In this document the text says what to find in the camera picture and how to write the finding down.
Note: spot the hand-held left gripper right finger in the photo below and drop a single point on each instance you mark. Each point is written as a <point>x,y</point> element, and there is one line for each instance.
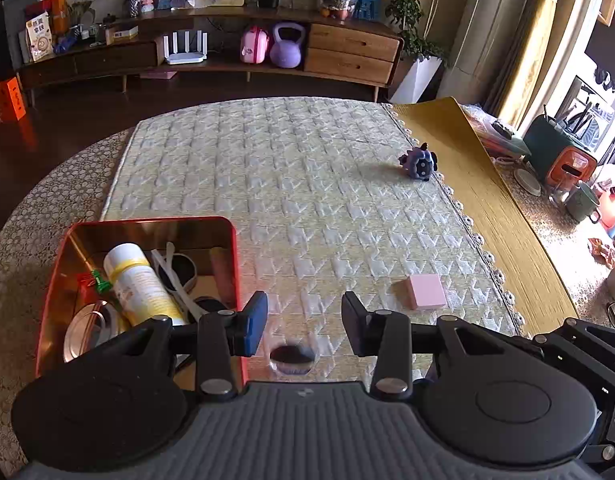
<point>352,321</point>

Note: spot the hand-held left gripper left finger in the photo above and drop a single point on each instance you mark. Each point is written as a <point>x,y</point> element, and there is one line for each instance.
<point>255,322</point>

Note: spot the small glass cup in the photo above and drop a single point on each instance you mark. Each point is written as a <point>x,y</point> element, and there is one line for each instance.
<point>290,354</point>

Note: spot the pink square block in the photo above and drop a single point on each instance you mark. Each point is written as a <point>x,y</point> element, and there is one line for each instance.
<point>426,291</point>

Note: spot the yellow and white bottle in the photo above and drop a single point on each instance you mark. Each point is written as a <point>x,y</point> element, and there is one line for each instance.
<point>137,285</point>

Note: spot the red tin box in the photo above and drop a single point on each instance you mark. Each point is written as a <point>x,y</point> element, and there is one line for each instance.
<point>137,232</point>

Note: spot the green plastic clip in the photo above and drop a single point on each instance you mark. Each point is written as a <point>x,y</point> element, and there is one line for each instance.
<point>101,282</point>

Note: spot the round silver metal tin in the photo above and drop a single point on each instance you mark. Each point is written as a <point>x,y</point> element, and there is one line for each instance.
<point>87,330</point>

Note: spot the white plastic spoon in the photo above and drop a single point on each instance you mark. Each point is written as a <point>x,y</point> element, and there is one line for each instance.
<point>180,300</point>

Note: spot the cream quilted mat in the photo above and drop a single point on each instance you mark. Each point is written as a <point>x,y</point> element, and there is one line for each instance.
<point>287,185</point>

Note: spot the green mug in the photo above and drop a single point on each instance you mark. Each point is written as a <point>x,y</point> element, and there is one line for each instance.
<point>582,202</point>

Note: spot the blue plush toy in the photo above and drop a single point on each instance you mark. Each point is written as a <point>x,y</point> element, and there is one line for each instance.
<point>418,162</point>

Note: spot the orange appliance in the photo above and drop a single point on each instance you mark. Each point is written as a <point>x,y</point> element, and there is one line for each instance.
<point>571,167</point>

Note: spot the dark green container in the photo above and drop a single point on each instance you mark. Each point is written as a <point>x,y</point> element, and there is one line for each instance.
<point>545,142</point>

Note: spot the stack of pink folders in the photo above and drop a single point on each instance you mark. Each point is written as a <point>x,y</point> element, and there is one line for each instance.
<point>497,132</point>

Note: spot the purple kettlebell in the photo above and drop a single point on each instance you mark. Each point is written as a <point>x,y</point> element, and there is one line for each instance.
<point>287,49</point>

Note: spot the wooden media cabinet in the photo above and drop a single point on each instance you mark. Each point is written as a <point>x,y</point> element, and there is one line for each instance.
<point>347,45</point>

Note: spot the pink toy case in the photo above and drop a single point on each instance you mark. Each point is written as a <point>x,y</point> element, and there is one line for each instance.
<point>254,46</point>

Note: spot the white router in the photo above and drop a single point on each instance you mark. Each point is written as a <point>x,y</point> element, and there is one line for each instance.
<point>186,50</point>

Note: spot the potted plant in white pot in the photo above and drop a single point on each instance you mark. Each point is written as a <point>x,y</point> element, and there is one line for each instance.
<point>415,35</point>

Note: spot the small yellow box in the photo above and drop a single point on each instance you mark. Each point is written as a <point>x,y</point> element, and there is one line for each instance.
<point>121,34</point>

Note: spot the blue printed box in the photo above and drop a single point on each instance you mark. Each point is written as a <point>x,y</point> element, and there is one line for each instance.
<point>368,2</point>

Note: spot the orange paper bag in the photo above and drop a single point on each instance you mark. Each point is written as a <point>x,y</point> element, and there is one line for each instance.
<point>6,101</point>

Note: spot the yellow curtain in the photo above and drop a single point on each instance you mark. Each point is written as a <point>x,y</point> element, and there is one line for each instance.
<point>537,35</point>

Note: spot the printed snack bag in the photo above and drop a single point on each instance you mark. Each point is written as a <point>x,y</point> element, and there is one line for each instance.
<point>39,37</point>

